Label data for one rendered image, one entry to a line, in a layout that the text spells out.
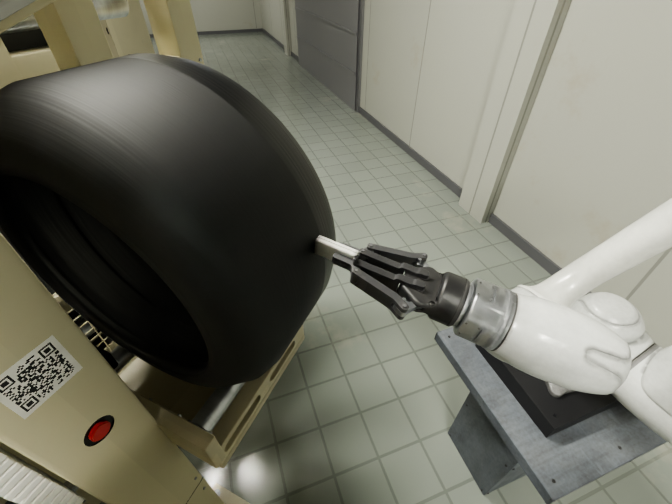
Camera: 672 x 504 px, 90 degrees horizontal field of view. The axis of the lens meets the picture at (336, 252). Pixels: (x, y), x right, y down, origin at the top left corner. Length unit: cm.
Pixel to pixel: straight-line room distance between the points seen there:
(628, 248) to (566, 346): 24
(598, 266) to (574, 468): 61
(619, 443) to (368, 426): 93
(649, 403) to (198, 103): 103
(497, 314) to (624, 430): 83
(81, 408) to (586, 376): 67
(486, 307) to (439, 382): 141
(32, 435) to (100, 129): 39
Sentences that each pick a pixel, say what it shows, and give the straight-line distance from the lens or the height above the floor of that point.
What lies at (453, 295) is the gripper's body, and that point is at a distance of 49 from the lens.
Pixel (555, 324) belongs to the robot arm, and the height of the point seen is 125.
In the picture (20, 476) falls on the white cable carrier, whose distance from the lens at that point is 65.
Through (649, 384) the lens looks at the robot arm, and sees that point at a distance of 102.
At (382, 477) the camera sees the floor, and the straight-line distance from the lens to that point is 167.
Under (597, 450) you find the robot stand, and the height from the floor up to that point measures 65.
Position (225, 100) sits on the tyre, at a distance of 54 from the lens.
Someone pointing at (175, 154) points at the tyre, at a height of 143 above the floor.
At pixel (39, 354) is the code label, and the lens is 55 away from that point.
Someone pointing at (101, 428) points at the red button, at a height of 107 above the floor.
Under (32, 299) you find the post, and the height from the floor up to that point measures 131.
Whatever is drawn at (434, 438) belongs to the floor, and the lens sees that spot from 176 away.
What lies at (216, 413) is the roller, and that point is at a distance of 78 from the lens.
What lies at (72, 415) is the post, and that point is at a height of 113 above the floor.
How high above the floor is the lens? 160
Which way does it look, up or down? 41 degrees down
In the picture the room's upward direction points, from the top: straight up
